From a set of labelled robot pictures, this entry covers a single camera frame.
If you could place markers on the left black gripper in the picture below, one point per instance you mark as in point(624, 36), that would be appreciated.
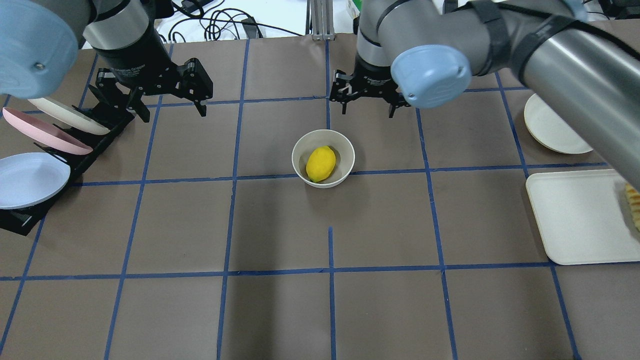
point(134, 64)

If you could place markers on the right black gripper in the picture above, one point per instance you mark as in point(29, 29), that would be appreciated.
point(374, 79)

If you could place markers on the cream ceramic bowl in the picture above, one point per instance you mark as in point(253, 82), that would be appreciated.
point(342, 148)

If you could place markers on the yellow lemon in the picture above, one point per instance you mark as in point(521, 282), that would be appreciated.
point(321, 164)

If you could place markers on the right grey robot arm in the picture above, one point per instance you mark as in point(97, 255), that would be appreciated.
point(410, 54)

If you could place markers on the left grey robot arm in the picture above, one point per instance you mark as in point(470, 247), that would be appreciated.
point(40, 41)

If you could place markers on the black dish rack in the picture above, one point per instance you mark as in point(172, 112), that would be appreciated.
point(22, 221)

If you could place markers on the cream plate in rack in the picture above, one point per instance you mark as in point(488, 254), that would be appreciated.
point(69, 115)

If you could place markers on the black power adapter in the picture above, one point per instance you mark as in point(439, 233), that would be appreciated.
point(251, 28)

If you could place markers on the pink plate in rack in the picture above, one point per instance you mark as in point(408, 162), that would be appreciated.
point(45, 133)

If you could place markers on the blue plate in rack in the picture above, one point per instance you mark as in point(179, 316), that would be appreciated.
point(28, 179)

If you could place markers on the cream round plate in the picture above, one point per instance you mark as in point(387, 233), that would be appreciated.
point(550, 130)

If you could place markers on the cream rectangular tray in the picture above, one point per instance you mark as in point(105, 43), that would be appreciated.
point(583, 217)

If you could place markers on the aluminium frame post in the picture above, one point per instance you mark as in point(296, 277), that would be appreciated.
point(320, 20)

